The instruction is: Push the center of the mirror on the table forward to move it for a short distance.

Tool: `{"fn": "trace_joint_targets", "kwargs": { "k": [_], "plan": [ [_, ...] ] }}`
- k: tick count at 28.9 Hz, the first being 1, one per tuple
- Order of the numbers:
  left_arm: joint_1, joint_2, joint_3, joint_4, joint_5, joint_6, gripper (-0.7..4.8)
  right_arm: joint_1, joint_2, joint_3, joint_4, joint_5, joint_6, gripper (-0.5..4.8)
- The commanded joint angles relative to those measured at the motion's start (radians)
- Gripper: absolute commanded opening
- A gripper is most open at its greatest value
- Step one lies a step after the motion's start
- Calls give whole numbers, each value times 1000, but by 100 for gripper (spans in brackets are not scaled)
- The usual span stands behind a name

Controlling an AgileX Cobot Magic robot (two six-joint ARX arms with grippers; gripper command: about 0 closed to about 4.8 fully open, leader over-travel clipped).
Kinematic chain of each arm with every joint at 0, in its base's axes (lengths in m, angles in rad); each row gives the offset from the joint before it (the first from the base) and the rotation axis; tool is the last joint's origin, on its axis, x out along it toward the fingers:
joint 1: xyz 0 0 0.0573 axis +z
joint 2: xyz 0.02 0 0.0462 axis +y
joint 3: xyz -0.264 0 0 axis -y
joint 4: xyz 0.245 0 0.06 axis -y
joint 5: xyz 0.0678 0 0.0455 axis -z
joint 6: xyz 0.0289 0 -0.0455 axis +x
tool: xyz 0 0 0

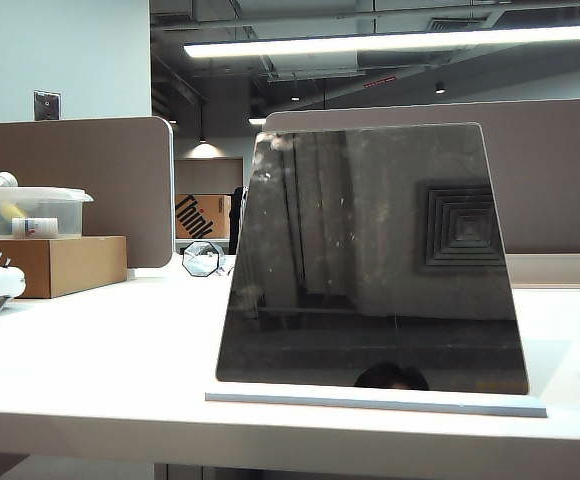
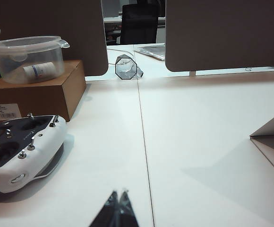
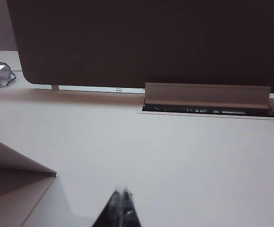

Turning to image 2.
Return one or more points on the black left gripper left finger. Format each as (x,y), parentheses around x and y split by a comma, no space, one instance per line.
(108,212)

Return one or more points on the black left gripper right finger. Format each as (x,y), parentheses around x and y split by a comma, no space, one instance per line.
(127,212)

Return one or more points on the black square mirror panel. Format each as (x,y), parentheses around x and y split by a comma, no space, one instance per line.
(272,146)

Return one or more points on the white device with prongs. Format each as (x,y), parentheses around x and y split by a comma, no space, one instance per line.
(21,151)

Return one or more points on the brown cardboard box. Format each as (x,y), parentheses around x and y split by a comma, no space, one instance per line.
(56,94)

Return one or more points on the white label sticker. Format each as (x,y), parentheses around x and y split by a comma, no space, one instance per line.
(5,112)

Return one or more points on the octagonal glass container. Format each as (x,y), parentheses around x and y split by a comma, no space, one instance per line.
(126,67)

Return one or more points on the small white bottle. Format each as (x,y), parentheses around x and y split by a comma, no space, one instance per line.
(39,70)

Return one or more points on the silver plastic bag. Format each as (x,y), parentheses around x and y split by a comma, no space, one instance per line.
(151,50)

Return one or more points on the clear plastic container with lid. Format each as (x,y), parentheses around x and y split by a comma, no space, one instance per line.
(45,52)

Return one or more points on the black office chair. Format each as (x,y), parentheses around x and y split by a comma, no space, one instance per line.
(139,23)

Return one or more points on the brown desk partition rounded corner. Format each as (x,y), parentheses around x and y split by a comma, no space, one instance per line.
(56,21)

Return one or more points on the wide brown desk partition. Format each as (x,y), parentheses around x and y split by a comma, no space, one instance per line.
(222,35)

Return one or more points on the white partition bracket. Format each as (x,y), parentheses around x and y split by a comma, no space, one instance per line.
(192,73)

